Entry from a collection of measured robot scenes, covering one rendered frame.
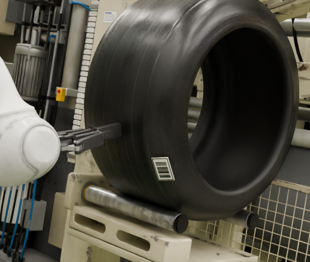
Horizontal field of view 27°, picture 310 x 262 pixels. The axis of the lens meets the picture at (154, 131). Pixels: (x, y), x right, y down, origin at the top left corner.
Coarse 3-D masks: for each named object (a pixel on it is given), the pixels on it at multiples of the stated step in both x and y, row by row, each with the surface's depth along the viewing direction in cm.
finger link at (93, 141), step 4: (100, 132) 139; (88, 136) 136; (92, 136) 136; (96, 136) 137; (100, 136) 138; (80, 140) 133; (84, 140) 134; (88, 140) 135; (92, 140) 136; (96, 140) 137; (100, 140) 138; (76, 144) 131; (80, 144) 132; (84, 144) 134; (88, 144) 135; (92, 144) 136; (96, 144) 137; (100, 144) 139; (84, 148) 134; (88, 148) 135; (76, 152) 132; (80, 152) 132
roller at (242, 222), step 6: (246, 210) 172; (234, 216) 172; (240, 216) 170; (246, 216) 169; (252, 216) 169; (258, 216) 171; (234, 222) 173; (240, 222) 171; (246, 222) 169; (252, 222) 169; (258, 222) 171; (252, 228) 170
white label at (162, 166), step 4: (152, 160) 144; (156, 160) 143; (160, 160) 143; (164, 160) 142; (168, 160) 142; (156, 164) 144; (160, 164) 143; (164, 164) 143; (168, 164) 142; (156, 168) 144; (160, 168) 144; (164, 168) 144; (168, 168) 143; (156, 172) 145; (160, 172) 144; (164, 172) 144; (168, 172) 144; (160, 176) 145; (164, 176) 145; (168, 176) 144; (172, 176) 144
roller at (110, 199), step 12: (84, 192) 172; (96, 192) 169; (108, 192) 167; (108, 204) 165; (120, 204) 162; (132, 204) 159; (144, 204) 158; (132, 216) 160; (144, 216) 156; (156, 216) 153; (168, 216) 151; (180, 216) 149; (168, 228) 151; (180, 228) 150
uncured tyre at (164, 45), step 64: (192, 0) 149; (256, 0) 160; (128, 64) 146; (192, 64) 143; (256, 64) 185; (128, 128) 145; (256, 128) 187; (128, 192) 161; (192, 192) 150; (256, 192) 167
